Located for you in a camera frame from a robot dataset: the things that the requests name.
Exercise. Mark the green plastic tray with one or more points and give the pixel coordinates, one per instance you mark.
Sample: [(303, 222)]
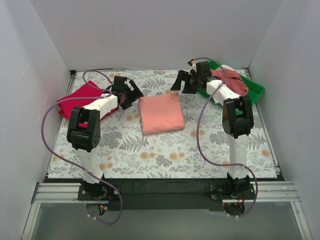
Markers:
[(255, 90)]

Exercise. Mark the floral patterned table mat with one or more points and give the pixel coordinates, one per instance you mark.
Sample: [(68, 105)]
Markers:
[(124, 152)]

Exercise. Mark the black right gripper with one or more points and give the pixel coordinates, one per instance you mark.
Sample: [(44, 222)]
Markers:
[(188, 81)]

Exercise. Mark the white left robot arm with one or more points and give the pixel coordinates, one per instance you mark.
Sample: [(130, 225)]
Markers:
[(84, 128)]

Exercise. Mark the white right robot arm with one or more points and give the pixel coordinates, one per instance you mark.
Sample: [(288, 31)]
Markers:
[(237, 113)]

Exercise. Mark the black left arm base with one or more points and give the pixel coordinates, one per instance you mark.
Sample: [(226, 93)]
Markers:
[(102, 195)]

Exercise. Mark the salmon pink t-shirt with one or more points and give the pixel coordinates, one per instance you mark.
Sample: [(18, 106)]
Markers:
[(161, 113)]

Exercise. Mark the aluminium front frame rail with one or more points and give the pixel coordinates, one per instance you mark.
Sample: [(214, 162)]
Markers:
[(165, 209)]

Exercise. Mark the folded crimson red t-shirt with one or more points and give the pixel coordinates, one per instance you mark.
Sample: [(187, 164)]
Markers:
[(77, 100)]

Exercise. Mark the white garment in tray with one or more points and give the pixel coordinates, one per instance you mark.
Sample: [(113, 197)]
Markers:
[(226, 67)]

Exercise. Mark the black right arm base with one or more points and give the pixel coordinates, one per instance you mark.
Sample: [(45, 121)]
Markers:
[(240, 193)]

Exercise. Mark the dusty rose t-shirt in tray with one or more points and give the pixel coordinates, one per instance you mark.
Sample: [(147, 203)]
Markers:
[(232, 80)]

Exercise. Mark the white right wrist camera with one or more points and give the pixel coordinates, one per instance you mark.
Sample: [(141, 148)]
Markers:
[(193, 69)]

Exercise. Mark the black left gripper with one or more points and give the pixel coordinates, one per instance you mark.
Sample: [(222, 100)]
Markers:
[(128, 95)]

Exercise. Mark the orange folded garment under red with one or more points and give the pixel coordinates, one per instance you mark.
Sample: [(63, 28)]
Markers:
[(61, 112)]

